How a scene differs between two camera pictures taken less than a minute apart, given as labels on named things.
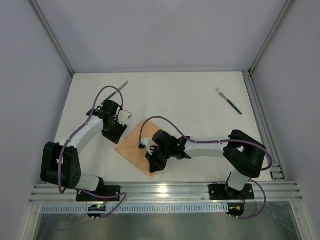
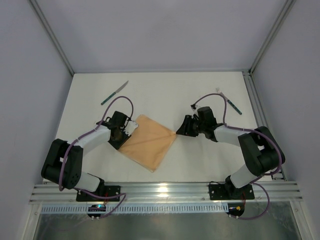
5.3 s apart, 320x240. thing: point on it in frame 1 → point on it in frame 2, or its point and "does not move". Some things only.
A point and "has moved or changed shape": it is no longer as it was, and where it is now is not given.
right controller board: (235, 209) does not move
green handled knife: (116, 91) does not move
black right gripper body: (156, 161) → (188, 125)
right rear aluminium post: (287, 8) does not move
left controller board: (96, 208) does not move
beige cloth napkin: (129, 147) has moved or changed shape
